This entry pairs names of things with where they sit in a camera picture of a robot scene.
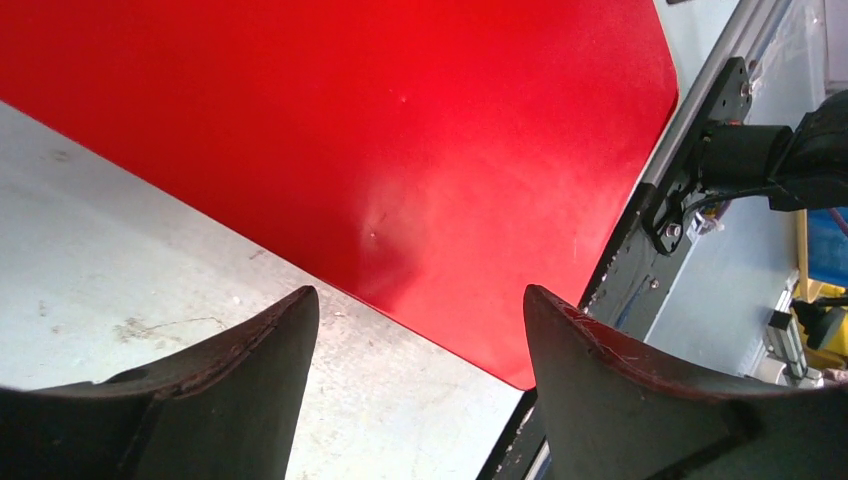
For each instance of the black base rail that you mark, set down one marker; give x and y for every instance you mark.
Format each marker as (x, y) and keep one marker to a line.
(642, 258)

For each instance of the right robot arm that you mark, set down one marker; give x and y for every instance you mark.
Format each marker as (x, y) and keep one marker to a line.
(795, 169)

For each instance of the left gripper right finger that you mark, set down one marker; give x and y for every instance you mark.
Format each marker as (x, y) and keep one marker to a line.
(614, 407)

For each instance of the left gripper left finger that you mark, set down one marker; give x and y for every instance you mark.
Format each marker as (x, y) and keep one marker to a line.
(224, 408)

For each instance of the red box lid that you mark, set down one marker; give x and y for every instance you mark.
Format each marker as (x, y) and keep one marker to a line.
(429, 158)

